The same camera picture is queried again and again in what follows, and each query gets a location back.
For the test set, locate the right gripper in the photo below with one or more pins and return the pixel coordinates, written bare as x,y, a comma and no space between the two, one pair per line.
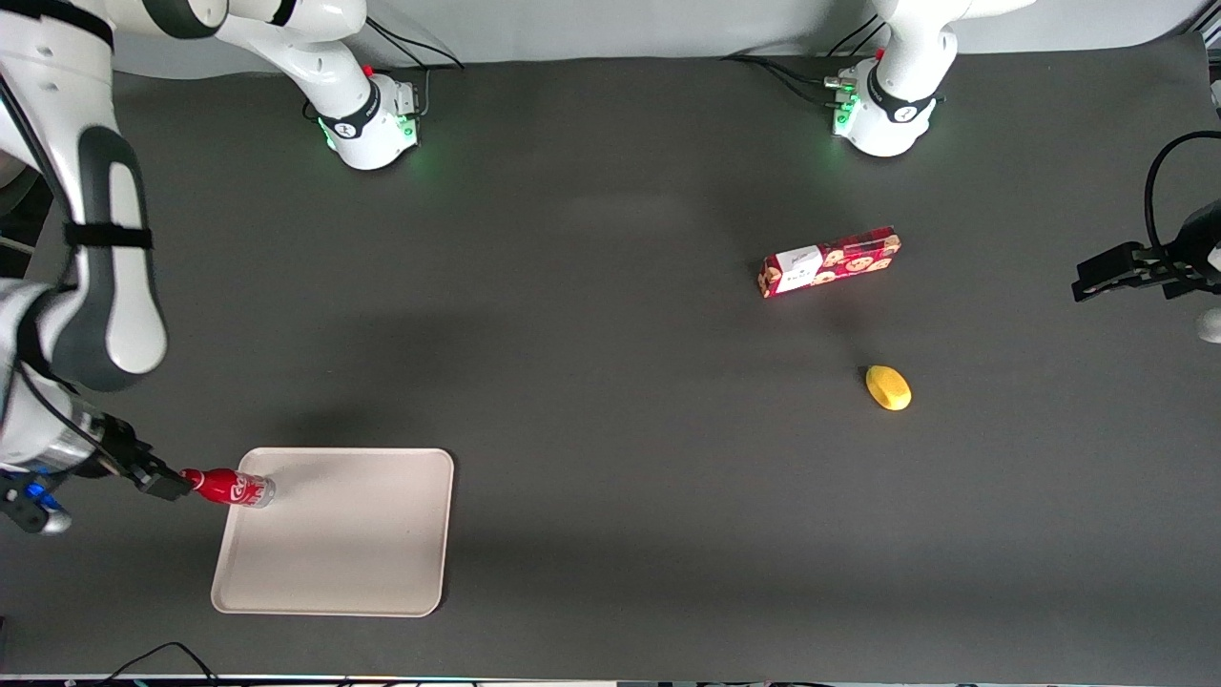
118,449

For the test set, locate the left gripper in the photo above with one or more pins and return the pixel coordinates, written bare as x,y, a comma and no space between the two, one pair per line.
1167,266

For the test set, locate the red coke bottle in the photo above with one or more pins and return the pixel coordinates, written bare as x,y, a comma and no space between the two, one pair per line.
229,487

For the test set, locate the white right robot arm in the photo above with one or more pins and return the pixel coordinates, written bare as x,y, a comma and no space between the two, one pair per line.
114,286

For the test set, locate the beige plastic tray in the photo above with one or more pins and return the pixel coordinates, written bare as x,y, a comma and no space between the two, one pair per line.
353,544

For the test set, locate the yellow lemon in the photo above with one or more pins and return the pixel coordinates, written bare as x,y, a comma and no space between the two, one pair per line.
888,388

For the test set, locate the red cookie box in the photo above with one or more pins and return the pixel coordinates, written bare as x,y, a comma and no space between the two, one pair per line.
830,261

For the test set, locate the dark grey table mat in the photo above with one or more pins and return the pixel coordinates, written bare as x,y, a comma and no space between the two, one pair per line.
610,429

